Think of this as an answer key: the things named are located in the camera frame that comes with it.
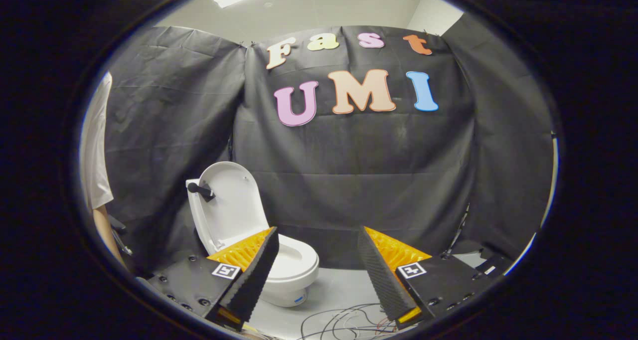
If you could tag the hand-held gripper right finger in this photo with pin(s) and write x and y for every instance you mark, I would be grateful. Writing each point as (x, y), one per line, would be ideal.
(381, 275)

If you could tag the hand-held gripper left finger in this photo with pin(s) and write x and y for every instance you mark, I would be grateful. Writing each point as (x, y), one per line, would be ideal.
(256, 275)

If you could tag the white toilet lid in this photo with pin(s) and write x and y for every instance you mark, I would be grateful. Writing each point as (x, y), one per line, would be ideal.
(232, 210)

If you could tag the white toilet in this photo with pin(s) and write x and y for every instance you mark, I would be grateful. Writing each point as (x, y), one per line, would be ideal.
(289, 292)

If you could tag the white toilet seat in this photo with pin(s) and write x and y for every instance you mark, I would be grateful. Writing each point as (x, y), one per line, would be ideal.
(310, 260)

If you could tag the black box with white label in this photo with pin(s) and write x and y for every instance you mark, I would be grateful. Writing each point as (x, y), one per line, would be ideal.
(496, 265)

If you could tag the black backdrop cloth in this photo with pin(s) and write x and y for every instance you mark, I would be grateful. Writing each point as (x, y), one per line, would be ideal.
(349, 155)

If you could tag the dark metal stand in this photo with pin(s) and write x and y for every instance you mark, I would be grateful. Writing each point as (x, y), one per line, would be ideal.
(119, 235)

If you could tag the person's white shirt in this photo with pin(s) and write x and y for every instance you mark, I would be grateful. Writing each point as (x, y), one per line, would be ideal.
(97, 170)

